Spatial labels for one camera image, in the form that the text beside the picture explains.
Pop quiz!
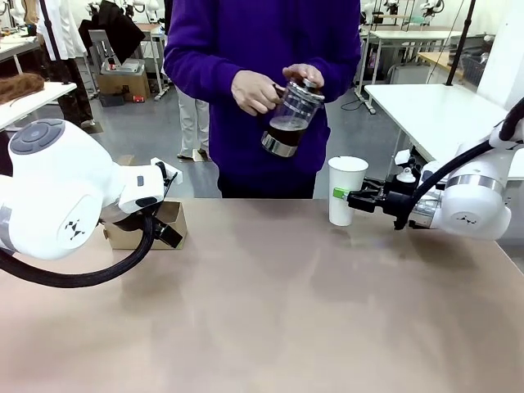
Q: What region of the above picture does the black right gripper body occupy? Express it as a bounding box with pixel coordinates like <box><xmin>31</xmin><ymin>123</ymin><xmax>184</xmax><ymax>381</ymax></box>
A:
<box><xmin>383</xmin><ymin>179</ymin><xmax>418</xmax><ymax>230</ymax></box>

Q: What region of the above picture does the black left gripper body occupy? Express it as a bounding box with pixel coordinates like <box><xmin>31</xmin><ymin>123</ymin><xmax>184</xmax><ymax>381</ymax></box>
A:
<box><xmin>151</xmin><ymin>220</ymin><xmax>183</xmax><ymax>249</ymax></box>

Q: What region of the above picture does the white paper cup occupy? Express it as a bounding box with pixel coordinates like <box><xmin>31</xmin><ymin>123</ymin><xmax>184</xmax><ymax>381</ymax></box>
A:
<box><xmin>327</xmin><ymin>156</ymin><xmax>370</xmax><ymax>228</ymax></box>

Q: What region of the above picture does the brown cardboard cup carrier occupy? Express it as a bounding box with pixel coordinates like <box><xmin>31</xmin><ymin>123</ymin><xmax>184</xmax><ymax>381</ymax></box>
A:
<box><xmin>102</xmin><ymin>199</ymin><xmax>188</xmax><ymax>251</ymax></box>

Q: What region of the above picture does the glass french press with coffee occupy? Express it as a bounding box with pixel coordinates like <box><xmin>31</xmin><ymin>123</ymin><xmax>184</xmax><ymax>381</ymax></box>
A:
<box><xmin>260</xmin><ymin>79</ymin><xmax>326</xmax><ymax>158</ymax></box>

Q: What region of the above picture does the person's right forearm purple sleeve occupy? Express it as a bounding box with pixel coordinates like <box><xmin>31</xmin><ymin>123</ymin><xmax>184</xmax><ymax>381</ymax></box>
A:
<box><xmin>162</xmin><ymin>44</ymin><xmax>246</xmax><ymax>89</ymax></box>

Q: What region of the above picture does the person's left forearm purple sleeve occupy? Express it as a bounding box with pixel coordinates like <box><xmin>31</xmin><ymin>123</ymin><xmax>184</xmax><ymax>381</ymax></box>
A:
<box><xmin>314</xmin><ymin>36</ymin><xmax>362</xmax><ymax>85</ymax></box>

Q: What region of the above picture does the person's left hand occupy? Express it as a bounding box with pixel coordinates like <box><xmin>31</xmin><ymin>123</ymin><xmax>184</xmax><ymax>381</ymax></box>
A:
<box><xmin>282</xmin><ymin>64</ymin><xmax>324</xmax><ymax>89</ymax></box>

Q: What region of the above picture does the person's right hand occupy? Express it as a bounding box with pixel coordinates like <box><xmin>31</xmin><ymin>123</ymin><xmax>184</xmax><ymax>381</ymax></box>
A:
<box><xmin>231</xmin><ymin>70</ymin><xmax>284</xmax><ymax>117</ymax></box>

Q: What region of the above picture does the large white side table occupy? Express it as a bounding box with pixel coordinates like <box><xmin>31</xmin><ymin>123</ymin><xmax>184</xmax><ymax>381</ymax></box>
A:
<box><xmin>363</xmin><ymin>84</ymin><xmax>524</xmax><ymax>181</ymax></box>

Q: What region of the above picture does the background person in white trousers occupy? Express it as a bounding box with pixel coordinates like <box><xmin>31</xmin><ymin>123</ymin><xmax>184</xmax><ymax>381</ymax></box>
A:
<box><xmin>176</xmin><ymin>88</ymin><xmax>211</xmax><ymax>160</ymax></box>

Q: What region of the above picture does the wooden top background table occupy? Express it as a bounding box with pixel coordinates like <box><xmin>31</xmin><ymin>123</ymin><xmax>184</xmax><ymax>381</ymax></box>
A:
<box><xmin>417</xmin><ymin>51</ymin><xmax>467</xmax><ymax>79</ymax></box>

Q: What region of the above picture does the brown cardboard box on floor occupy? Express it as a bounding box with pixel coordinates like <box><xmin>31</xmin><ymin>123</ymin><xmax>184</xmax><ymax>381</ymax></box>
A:
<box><xmin>97</xmin><ymin>73</ymin><xmax>151</xmax><ymax>102</ymax></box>

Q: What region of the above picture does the black tripod pole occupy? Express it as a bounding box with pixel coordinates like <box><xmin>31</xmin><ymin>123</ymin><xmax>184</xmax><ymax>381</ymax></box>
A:
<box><xmin>445</xmin><ymin>0</ymin><xmax>478</xmax><ymax>87</ymax></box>

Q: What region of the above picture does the grey box on cardboard box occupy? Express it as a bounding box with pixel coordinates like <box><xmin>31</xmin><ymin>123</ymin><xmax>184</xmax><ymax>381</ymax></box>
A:
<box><xmin>100</xmin><ymin>58</ymin><xmax>147</xmax><ymax>77</ymax></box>

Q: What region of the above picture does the person in purple sweater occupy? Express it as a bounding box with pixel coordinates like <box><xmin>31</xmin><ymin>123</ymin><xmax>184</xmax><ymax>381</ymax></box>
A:
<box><xmin>162</xmin><ymin>0</ymin><xmax>362</xmax><ymax>201</ymax></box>

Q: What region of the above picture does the long white work table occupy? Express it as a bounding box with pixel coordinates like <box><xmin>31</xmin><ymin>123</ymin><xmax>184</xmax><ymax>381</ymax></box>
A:
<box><xmin>0</xmin><ymin>81</ymin><xmax>79</xmax><ymax>133</ymax></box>

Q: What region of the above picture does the brown furry cloth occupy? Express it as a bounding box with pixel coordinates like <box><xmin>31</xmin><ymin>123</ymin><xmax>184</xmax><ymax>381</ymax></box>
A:
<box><xmin>0</xmin><ymin>73</ymin><xmax>45</xmax><ymax>103</ymax></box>

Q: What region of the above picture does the black hanging garment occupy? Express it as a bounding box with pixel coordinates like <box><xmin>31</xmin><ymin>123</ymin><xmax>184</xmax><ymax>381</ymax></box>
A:
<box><xmin>77</xmin><ymin>0</ymin><xmax>147</xmax><ymax>66</ymax></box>

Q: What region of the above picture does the background person in white coat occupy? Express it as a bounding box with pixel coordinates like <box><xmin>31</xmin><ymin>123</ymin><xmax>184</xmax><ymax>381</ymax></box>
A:
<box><xmin>36</xmin><ymin>0</ymin><xmax>98</xmax><ymax>129</ymax></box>

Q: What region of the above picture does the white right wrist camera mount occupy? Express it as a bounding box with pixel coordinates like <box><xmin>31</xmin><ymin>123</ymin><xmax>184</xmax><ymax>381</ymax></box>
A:
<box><xmin>394</xmin><ymin>149</ymin><xmax>425</xmax><ymax>185</ymax></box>

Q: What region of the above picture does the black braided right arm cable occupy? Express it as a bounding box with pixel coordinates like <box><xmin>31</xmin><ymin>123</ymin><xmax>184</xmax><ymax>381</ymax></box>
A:
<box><xmin>392</xmin><ymin>96</ymin><xmax>524</xmax><ymax>230</ymax></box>

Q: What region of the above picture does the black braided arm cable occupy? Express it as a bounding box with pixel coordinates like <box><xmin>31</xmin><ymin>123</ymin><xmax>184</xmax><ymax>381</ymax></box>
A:
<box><xmin>0</xmin><ymin>215</ymin><xmax>155</xmax><ymax>289</ymax></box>
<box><xmin>392</xmin><ymin>96</ymin><xmax>524</xmax><ymax>230</ymax></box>

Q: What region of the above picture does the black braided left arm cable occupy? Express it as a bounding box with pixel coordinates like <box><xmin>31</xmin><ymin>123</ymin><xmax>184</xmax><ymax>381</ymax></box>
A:
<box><xmin>0</xmin><ymin>215</ymin><xmax>155</xmax><ymax>289</ymax></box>

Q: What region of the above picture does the white frame background table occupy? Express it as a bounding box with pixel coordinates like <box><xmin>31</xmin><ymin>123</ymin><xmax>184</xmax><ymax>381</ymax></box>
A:
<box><xmin>359</xmin><ymin>27</ymin><xmax>466</xmax><ymax>115</ymax></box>

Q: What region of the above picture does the grey wire basket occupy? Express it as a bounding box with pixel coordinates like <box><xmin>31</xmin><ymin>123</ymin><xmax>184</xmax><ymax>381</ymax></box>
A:
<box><xmin>462</xmin><ymin>55</ymin><xmax>493</xmax><ymax>87</ymax></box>

